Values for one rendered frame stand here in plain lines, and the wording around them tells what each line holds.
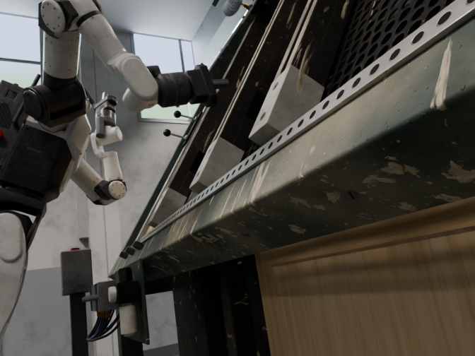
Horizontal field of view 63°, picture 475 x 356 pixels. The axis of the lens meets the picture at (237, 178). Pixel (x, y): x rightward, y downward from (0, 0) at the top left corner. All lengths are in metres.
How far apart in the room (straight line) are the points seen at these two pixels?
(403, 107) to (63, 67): 0.99
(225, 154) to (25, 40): 4.67
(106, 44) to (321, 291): 0.75
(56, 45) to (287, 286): 0.84
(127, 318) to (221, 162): 0.56
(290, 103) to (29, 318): 4.08
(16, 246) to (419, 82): 1.15
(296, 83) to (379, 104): 0.28
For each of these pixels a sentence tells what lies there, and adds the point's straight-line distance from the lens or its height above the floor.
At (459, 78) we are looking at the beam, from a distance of 0.31.
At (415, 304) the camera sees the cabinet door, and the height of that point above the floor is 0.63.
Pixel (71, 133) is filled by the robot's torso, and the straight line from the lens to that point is 1.33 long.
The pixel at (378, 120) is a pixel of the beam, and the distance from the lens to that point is 0.35.
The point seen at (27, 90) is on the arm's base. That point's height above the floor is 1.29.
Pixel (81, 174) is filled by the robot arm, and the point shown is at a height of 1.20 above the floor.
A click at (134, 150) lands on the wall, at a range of 4.91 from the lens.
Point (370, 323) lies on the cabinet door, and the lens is 0.74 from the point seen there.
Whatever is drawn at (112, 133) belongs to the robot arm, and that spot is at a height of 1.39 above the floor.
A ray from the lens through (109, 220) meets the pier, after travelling 4.35.
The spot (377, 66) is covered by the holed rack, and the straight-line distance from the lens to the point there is 0.41.
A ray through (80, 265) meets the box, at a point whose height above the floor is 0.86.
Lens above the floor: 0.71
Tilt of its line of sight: 14 degrees up
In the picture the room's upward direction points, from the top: 9 degrees counter-clockwise
